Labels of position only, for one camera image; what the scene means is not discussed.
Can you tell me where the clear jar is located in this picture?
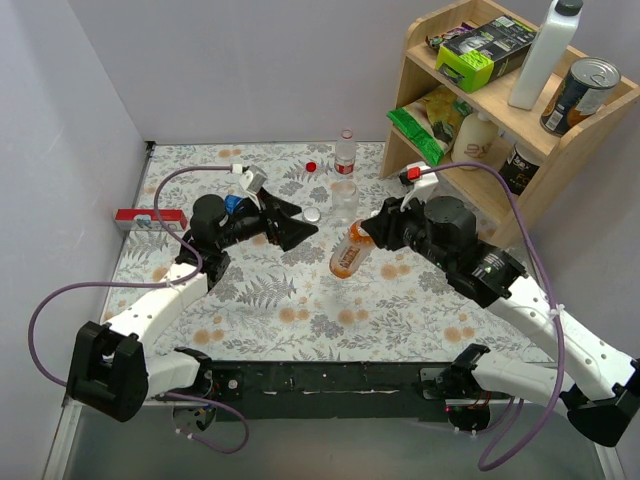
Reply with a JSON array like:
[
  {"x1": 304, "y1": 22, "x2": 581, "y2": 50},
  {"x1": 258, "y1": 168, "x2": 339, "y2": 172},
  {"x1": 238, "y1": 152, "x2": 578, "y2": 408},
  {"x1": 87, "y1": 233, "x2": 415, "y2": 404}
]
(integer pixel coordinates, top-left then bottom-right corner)
[{"x1": 332, "y1": 180, "x2": 359, "y2": 224}]

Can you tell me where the tin can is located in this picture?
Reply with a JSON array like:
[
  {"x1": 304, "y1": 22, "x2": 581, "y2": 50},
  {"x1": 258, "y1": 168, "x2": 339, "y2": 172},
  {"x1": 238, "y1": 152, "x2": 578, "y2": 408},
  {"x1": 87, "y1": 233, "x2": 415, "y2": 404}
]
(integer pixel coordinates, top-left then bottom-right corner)
[{"x1": 540, "y1": 57, "x2": 621, "y2": 136}]

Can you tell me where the orange juice bottle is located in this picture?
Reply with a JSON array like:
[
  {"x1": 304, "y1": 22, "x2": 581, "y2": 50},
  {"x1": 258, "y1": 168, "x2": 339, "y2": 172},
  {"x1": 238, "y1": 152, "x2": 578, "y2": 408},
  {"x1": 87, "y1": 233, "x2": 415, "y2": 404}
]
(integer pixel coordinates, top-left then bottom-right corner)
[{"x1": 329, "y1": 220, "x2": 375, "y2": 279}]

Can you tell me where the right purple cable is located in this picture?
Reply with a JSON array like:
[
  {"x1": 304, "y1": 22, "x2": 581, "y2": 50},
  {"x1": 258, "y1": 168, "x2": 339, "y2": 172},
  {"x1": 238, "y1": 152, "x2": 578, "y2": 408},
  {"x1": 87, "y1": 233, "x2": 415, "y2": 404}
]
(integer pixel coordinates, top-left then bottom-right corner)
[{"x1": 429, "y1": 160, "x2": 566, "y2": 472}]

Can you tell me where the black jar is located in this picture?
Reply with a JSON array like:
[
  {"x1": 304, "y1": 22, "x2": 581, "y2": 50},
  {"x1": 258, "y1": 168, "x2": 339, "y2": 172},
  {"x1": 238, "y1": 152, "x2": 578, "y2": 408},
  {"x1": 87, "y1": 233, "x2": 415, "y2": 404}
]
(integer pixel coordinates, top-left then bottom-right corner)
[{"x1": 499, "y1": 142, "x2": 542, "y2": 195}]

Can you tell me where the red label water bottle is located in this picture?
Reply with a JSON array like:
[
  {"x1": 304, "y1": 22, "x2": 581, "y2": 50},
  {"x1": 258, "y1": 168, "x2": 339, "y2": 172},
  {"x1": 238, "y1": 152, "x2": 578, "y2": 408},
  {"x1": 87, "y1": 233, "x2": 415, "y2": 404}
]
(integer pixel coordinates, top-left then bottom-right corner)
[{"x1": 334, "y1": 129, "x2": 357, "y2": 175}]

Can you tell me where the blue label water bottle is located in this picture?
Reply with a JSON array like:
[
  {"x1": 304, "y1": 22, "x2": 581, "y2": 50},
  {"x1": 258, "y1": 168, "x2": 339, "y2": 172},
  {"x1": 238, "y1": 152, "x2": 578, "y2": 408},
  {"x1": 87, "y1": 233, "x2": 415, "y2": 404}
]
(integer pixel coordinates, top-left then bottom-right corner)
[{"x1": 224, "y1": 194, "x2": 248, "y2": 215}]

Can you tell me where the snack packet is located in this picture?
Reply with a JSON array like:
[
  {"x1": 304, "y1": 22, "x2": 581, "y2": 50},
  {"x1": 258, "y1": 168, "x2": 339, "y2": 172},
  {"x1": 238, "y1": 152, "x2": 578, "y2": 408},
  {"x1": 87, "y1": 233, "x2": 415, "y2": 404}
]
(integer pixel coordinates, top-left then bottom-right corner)
[{"x1": 425, "y1": 22, "x2": 474, "y2": 51}]

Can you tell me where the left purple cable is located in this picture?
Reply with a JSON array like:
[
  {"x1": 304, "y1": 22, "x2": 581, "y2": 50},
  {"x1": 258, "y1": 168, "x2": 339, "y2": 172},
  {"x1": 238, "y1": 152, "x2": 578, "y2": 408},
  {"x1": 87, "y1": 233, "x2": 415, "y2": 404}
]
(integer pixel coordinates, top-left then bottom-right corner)
[{"x1": 28, "y1": 164, "x2": 251, "y2": 454}]

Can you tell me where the silver jar lid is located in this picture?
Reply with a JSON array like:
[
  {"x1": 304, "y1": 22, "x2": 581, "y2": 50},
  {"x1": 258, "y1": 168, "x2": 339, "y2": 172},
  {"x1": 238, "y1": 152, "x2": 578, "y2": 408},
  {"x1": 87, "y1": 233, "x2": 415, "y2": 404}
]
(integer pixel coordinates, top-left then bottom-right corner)
[{"x1": 302, "y1": 207, "x2": 321, "y2": 224}]

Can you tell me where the wooden shelf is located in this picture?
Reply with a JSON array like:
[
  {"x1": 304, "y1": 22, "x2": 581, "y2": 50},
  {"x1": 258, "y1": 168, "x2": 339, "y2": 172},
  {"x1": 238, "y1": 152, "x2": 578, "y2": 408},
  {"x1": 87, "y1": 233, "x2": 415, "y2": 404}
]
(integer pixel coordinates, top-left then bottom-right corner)
[{"x1": 395, "y1": 1, "x2": 639, "y2": 248}]

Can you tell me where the white tall bottle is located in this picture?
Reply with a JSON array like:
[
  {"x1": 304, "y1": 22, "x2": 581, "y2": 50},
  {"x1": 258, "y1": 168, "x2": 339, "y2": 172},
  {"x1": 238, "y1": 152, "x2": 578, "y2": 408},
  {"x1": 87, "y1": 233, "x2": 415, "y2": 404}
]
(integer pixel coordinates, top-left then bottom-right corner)
[{"x1": 508, "y1": 0, "x2": 584, "y2": 110}]

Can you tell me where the cream round bottle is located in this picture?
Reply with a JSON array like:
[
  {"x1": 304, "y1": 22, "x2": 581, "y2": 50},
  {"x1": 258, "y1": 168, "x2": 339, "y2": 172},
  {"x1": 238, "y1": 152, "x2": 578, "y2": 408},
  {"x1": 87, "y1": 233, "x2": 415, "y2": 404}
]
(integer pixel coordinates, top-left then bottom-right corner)
[{"x1": 451, "y1": 111, "x2": 499, "y2": 163}]

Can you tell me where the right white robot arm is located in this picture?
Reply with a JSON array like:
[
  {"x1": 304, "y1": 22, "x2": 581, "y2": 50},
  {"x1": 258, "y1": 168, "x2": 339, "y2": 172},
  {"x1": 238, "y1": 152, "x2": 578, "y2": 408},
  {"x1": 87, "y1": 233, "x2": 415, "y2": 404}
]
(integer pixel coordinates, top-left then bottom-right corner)
[{"x1": 362, "y1": 196, "x2": 639, "y2": 447}]

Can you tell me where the purple cable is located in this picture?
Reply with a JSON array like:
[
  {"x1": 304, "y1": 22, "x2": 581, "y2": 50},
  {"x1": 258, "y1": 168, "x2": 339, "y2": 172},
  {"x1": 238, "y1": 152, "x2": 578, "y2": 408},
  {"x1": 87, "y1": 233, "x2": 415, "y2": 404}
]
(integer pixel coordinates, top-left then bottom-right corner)
[
  {"x1": 429, "y1": 160, "x2": 566, "y2": 472},
  {"x1": 28, "y1": 164, "x2": 251, "y2": 454}
]

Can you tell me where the green black box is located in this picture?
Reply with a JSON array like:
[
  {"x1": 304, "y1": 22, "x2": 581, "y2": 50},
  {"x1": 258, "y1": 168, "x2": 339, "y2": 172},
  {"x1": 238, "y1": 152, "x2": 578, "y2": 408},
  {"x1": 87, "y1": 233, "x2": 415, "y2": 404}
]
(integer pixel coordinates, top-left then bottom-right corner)
[{"x1": 435, "y1": 15, "x2": 537, "y2": 93}]

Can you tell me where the red toothpaste box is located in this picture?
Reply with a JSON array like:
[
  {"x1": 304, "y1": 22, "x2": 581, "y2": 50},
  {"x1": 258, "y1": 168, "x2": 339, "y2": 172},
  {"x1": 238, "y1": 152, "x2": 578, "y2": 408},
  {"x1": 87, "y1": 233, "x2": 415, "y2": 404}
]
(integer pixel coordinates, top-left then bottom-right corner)
[{"x1": 114, "y1": 208, "x2": 188, "y2": 232}]

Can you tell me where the black base frame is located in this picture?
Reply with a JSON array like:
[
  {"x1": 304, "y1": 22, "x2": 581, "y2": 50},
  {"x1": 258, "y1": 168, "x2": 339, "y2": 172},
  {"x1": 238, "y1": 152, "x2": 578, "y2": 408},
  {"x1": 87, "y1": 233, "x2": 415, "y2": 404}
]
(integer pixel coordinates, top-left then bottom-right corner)
[{"x1": 154, "y1": 344, "x2": 519, "y2": 436}]

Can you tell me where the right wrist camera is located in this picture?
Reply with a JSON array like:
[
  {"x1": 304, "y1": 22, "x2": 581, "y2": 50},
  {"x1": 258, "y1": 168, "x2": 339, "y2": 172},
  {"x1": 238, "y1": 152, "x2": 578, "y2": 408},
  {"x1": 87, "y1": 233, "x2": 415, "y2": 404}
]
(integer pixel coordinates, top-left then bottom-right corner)
[{"x1": 398, "y1": 161, "x2": 439, "y2": 211}]

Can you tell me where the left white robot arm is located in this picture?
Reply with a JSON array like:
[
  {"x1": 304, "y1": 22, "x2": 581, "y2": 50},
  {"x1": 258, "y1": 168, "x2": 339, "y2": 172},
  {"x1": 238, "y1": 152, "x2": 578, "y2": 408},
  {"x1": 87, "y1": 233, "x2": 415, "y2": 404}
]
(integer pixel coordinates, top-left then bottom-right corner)
[{"x1": 66, "y1": 189, "x2": 319, "y2": 422}]

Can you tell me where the green chip bag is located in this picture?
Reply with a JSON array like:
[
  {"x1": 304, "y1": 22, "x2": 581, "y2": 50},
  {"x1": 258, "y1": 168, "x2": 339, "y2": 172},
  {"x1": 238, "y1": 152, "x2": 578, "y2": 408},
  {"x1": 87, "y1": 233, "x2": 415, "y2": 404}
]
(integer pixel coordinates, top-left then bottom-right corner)
[{"x1": 387, "y1": 85, "x2": 473, "y2": 166}]

